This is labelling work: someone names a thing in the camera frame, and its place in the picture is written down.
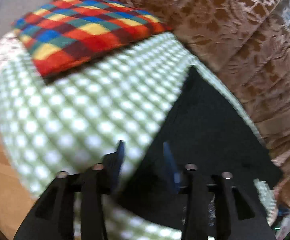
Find black pants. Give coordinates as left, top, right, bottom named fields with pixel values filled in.
left=117, top=67, right=282, bottom=230

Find brown floral curtain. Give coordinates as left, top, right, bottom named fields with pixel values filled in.
left=118, top=0, right=290, bottom=207

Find multicolour plaid pillow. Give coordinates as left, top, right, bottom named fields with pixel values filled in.
left=13, top=0, right=170, bottom=77

